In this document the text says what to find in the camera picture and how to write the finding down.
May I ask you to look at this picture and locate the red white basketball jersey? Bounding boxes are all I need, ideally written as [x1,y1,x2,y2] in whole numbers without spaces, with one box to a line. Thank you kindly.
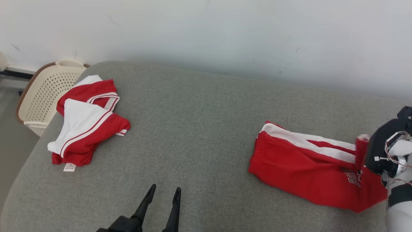
[47,75,131,172]

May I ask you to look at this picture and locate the black white wall baseboard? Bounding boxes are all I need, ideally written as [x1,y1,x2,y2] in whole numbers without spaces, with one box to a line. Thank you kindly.
[0,52,37,89]

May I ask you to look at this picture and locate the red white striped shorts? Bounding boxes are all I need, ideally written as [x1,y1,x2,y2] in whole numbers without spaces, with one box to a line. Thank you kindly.
[248,121,388,213]

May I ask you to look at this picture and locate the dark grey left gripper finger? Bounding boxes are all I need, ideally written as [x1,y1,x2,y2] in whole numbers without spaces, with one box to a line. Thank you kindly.
[162,187,182,232]
[130,184,157,223]

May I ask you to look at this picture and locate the cream perforated laundry basket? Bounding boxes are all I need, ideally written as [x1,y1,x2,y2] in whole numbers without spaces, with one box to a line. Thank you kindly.
[16,59,90,137]

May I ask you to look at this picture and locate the thin red white wires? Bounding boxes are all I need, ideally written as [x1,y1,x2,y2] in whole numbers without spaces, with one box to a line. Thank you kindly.
[374,131,412,188]

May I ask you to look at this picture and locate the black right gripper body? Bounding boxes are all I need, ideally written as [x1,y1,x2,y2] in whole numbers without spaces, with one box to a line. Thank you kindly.
[365,118,409,185]

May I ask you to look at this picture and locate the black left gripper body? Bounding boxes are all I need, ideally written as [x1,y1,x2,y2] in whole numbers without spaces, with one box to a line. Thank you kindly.
[96,215,144,232]

